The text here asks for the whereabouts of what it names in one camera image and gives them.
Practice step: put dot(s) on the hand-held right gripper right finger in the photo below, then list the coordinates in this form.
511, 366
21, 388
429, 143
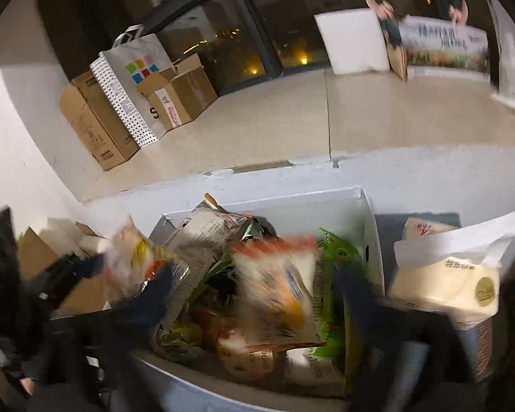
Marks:
360, 304

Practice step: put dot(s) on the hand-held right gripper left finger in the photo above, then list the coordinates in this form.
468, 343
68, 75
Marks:
148, 309

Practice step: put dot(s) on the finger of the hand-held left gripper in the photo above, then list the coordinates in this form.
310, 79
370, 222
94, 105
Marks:
94, 266

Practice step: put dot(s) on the clear yellow red snack packet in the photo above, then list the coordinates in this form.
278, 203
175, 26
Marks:
137, 257

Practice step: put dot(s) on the white storage box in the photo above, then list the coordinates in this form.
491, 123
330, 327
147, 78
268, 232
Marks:
369, 231

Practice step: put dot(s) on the orange white snack packet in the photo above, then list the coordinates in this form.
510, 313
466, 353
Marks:
274, 292

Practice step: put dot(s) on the brown cardboard box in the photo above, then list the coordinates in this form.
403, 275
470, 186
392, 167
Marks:
47, 261

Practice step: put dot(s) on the green snack packet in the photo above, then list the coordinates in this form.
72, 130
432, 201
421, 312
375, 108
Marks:
334, 257

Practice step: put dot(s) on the grey white snack packet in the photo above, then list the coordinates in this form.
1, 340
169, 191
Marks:
201, 240

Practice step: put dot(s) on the cream tissue pack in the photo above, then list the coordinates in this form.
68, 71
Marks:
429, 228
446, 283

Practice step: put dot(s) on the large cardboard box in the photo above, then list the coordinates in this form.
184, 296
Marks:
98, 133

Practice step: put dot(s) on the white dotted paper bag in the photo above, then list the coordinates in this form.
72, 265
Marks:
128, 94

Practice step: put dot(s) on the open cardboard box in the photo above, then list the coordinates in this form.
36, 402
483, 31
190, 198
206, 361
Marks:
180, 90

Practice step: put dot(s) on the small cardboard box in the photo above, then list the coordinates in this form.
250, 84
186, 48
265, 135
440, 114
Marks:
398, 64

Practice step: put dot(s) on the white foam box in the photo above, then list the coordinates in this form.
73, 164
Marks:
354, 40

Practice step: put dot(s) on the long printed box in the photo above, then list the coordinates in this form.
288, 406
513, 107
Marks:
442, 49

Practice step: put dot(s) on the dark glass window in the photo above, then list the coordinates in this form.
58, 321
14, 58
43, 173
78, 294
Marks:
249, 21

